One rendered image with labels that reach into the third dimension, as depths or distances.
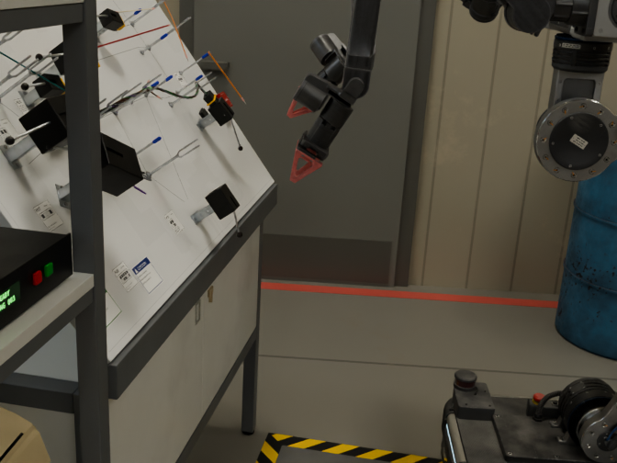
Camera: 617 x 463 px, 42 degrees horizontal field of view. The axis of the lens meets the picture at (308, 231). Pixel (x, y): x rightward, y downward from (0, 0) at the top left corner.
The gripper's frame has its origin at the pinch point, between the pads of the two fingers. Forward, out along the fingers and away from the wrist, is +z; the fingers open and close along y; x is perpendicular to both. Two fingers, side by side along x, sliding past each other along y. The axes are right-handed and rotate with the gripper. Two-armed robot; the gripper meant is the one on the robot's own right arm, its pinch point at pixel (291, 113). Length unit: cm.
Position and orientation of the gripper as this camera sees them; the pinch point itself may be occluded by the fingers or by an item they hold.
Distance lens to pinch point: 211.4
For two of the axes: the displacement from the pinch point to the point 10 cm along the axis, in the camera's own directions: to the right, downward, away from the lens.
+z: -7.1, 6.0, 3.8
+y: -0.6, 4.8, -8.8
